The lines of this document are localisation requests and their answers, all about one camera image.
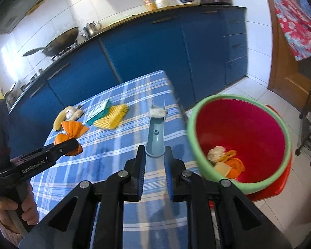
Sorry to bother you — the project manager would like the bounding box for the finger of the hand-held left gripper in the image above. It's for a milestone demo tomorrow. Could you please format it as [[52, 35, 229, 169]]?
[[39, 138, 79, 161]]

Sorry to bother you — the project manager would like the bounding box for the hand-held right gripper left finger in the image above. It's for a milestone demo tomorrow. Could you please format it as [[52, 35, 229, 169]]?
[[20, 145, 147, 249]]

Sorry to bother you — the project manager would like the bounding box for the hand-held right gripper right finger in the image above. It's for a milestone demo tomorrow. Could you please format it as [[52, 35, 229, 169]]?
[[164, 145, 293, 249]]

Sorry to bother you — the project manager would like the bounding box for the orange plastic bag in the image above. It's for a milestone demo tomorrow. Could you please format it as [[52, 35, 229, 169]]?
[[54, 121, 90, 157]]

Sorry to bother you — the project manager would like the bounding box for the cream paper piece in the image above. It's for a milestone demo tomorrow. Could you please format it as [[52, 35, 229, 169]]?
[[213, 162, 232, 179]]

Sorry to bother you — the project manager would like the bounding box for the small white tissue wad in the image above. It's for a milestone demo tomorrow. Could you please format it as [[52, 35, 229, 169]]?
[[149, 107, 168, 118]]

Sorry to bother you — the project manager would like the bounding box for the red bin with green rim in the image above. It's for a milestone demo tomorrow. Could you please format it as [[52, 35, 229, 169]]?
[[187, 94, 293, 195]]

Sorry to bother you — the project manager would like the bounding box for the person's left forearm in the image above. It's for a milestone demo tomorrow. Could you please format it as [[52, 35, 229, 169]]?
[[0, 213, 25, 248]]

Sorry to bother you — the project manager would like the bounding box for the person's left hand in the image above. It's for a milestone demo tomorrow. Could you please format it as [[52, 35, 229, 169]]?
[[0, 182, 40, 236]]

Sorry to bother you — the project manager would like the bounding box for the yellow banana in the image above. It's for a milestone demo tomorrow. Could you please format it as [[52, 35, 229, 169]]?
[[53, 106, 74, 131]]

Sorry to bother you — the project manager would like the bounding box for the beige ginger piece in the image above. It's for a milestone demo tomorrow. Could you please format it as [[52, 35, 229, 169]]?
[[71, 105, 84, 120]]

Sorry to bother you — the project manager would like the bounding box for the teal cardboard box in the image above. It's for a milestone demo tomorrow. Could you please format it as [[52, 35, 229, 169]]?
[[85, 99, 112, 125]]

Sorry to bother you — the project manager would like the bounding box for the yellow foam fruit net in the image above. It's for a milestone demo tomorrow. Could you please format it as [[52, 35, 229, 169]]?
[[93, 104, 129, 130]]

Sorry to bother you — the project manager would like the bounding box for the orange plastic scrap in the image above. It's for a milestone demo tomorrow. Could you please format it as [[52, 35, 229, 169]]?
[[224, 149, 245, 179]]

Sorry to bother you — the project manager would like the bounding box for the metal pot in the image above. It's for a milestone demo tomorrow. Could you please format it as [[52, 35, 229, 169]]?
[[4, 83, 17, 104]]

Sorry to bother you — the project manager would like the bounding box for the gas stove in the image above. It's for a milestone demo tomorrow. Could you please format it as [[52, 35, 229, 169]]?
[[50, 43, 79, 62]]

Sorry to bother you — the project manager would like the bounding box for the black wok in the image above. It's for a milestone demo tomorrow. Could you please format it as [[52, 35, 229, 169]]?
[[22, 27, 79, 57]]

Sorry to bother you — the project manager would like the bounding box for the blue kitchen cabinet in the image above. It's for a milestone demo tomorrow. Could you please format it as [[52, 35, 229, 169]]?
[[8, 5, 249, 159]]

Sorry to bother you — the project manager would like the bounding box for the metal kettle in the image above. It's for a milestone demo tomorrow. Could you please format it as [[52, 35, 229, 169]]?
[[80, 21, 102, 37]]

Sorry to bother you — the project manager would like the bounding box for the wooden door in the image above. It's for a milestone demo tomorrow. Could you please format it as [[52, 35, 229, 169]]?
[[262, 0, 311, 112]]

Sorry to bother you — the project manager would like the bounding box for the red floral cloth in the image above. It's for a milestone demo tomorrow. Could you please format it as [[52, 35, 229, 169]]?
[[270, 0, 311, 61]]

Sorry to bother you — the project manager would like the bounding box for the black wire rack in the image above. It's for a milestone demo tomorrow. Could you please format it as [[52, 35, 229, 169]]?
[[295, 79, 311, 168]]

